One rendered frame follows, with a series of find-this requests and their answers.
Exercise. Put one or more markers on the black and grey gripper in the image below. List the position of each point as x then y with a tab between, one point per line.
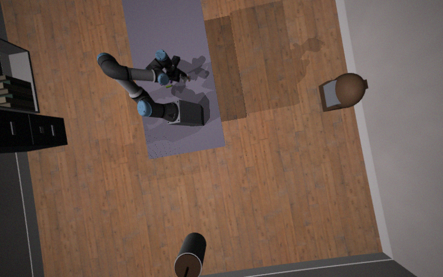
176	75

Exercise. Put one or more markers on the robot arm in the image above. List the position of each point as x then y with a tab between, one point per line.
125	76

